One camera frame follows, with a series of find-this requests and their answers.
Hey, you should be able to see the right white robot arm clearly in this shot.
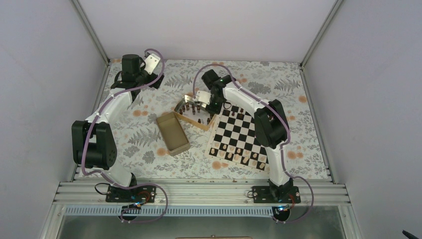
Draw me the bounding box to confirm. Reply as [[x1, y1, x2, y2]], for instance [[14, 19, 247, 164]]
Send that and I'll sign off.
[[200, 70, 291, 203]]

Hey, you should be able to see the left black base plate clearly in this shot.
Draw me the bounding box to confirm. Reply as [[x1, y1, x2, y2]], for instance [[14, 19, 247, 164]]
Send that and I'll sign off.
[[105, 185, 156, 203]]

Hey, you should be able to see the floral patterned table mat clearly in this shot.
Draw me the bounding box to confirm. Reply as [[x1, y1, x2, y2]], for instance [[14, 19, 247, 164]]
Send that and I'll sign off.
[[113, 60, 328, 180]]

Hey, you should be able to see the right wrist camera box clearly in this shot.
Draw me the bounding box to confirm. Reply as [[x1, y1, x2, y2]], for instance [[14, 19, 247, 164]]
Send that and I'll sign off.
[[193, 91, 211, 108]]

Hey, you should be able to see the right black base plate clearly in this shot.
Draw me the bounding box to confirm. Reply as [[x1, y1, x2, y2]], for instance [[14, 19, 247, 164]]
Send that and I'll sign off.
[[252, 186, 302, 204]]

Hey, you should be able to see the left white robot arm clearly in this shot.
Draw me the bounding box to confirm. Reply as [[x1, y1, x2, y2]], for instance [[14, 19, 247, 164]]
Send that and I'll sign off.
[[71, 49, 165, 202]]

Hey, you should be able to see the empty gold tin lid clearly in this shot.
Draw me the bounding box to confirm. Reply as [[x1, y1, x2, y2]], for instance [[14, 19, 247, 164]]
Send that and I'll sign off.
[[156, 112, 190, 156]]

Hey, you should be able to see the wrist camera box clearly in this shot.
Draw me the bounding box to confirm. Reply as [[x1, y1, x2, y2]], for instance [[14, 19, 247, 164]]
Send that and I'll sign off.
[[144, 53, 161, 75], [193, 91, 211, 108]]

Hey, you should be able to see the aluminium rail frame front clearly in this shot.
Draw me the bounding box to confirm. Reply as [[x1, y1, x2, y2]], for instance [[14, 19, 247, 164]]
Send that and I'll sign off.
[[53, 179, 351, 206]]

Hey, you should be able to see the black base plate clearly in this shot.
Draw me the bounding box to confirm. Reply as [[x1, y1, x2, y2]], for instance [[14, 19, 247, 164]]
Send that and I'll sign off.
[[252, 186, 302, 204], [105, 185, 156, 203]]

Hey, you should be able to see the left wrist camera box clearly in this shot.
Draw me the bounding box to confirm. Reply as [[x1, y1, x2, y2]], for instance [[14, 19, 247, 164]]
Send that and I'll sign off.
[[144, 53, 161, 75]]

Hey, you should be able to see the wooden chessboard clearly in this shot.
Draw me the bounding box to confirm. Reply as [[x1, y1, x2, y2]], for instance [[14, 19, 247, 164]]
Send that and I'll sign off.
[[206, 103, 270, 173]]

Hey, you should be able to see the gold tin with dark pieces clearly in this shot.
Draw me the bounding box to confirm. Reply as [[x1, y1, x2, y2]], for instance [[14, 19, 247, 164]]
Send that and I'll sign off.
[[174, 95, 217, 131]]

